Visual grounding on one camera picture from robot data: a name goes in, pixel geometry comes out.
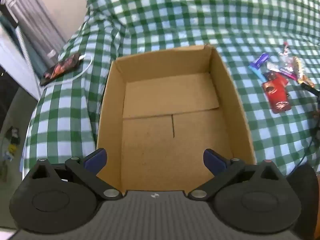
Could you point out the yellow snack bar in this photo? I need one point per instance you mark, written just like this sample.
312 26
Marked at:
301 72

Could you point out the teal curtain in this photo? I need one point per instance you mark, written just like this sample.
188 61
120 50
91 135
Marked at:
33 57

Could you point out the small red black candy bar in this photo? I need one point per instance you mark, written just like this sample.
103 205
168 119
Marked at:
285 47

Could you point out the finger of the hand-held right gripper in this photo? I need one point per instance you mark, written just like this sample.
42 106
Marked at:
310 88

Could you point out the clear bag of candies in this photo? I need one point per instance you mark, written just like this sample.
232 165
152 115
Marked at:
282 60

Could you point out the black smartphone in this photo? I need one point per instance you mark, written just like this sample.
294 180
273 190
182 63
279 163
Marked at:
60 68

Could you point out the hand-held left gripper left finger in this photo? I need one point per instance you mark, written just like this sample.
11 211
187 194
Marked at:
96 160

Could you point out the white charger plug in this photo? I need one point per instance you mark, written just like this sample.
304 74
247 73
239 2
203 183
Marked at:
51 54

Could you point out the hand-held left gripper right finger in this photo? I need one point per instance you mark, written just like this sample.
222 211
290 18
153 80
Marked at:
213 160

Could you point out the white window frame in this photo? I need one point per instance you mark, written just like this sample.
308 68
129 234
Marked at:
15 62

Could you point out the white topped magenta packet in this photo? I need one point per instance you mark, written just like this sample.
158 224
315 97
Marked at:
287 73

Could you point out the dark floor clutter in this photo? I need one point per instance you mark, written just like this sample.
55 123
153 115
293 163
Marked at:
13 136

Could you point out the red snack packet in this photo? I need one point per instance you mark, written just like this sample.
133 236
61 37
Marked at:
278 96

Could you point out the light blue stick packet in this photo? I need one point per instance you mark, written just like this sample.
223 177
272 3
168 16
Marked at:
258 74

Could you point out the purple snack packet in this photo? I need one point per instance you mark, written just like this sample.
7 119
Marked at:
260 60

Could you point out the brown cardboard box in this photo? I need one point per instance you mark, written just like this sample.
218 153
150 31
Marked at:
172 105

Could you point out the grey curtain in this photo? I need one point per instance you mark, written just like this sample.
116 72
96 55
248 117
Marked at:
35 17

